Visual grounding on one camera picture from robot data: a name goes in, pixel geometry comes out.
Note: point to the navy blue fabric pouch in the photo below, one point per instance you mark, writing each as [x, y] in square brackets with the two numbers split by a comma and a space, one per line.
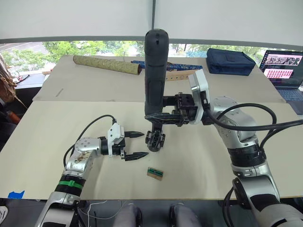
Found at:
[229, 61]

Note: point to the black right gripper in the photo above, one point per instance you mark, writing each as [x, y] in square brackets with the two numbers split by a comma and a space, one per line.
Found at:
[187, 101]

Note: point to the person with brown hair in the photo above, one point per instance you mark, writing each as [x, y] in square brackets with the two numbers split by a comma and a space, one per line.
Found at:
[6, 80]

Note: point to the olive patterned scroll tube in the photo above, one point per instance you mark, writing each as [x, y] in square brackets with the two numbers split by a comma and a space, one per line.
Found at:
[106, 64]

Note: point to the blue patterned scroll tube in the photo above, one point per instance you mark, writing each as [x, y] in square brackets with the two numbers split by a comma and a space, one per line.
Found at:
[184, 67]

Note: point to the black side desk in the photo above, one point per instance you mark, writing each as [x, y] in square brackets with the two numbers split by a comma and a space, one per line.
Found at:
[28, 94]

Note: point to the white roller blind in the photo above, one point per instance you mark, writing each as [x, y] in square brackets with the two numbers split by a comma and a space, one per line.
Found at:
[71, 19]
[225, 21]

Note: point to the open laptop computer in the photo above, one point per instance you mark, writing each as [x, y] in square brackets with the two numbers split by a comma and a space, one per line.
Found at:
[279, 68]

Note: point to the green screw holder on cardboard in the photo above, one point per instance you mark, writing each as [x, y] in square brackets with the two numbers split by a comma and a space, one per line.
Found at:
[155, 173]

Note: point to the wooden block with holes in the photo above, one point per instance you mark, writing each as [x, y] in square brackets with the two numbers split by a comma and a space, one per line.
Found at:
[177, 76]

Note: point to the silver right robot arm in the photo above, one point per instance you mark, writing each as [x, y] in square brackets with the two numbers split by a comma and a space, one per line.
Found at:
[236, 132]

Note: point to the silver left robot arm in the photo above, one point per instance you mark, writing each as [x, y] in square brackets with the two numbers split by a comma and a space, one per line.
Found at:
[82, 144]

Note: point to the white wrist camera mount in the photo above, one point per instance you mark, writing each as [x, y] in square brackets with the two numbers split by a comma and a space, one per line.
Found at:
[114, 134]
[198, 82]

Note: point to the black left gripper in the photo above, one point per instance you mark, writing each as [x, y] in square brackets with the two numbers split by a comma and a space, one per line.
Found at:
[118, 149]

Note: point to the blue tape piece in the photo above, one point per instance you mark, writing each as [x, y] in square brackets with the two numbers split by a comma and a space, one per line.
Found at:
[16, 194]

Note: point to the grey rounded shape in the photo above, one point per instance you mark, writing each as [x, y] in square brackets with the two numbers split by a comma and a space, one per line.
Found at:
[127, 216]
[184, 216]

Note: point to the white shoe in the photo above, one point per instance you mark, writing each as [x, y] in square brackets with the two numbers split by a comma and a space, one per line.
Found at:
[2, 212]

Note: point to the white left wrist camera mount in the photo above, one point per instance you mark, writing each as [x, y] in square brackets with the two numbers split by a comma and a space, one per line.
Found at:
[114, 134]

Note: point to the brown rounded object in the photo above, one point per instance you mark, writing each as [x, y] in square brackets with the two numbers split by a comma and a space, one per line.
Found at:
[13, 117]

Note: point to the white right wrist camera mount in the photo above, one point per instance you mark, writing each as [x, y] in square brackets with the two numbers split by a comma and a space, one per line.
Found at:
[198, 82]

